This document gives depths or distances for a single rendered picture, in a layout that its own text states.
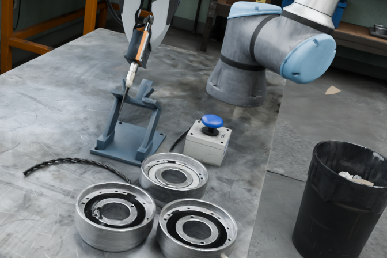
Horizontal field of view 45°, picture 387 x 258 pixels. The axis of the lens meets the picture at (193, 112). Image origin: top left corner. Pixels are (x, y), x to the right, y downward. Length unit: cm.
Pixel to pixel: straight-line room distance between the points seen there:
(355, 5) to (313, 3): 361
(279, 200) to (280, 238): 28
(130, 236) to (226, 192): 23
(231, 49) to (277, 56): 14
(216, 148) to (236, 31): 35
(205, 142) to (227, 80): 31
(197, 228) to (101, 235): 14
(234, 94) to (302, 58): 21
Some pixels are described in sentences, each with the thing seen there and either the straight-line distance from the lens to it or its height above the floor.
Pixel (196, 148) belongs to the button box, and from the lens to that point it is 83.
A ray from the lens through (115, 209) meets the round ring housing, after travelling 66.
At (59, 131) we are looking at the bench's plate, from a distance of 87.
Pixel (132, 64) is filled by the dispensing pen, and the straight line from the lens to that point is 74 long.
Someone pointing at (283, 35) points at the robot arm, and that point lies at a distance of 99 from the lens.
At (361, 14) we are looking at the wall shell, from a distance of 461.
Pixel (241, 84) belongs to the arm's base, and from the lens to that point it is 109.
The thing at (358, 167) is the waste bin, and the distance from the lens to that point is 207.
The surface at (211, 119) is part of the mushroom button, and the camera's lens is 82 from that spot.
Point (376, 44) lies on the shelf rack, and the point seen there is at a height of 43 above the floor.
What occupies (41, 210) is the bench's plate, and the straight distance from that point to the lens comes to 68.
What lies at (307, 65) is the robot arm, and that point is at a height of 96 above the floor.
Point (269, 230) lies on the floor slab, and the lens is 209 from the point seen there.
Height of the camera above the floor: 122
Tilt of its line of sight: 25 degrees down
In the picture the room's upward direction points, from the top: 12 degrees clockwise
